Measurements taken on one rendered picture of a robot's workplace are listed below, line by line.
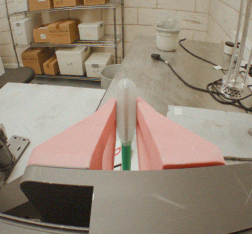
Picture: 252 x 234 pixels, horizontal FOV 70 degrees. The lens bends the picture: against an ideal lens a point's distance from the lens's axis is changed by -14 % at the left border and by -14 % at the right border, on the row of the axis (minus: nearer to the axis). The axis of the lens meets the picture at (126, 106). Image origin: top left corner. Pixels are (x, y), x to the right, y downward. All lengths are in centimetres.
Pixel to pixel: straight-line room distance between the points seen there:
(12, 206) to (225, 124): 58
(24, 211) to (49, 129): 44
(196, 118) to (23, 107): 58
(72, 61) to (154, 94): 189
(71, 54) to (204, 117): 204
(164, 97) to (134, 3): 191
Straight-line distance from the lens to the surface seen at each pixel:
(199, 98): 75
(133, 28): 259
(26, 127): 67
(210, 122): 64
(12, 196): 23
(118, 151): 50
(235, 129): 64
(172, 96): 73
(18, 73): 174
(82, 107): 69
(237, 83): 52
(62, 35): 244
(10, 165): 56
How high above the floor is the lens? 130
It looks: 37 degrees down
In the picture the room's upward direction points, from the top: 1 degrees counter-clockwise
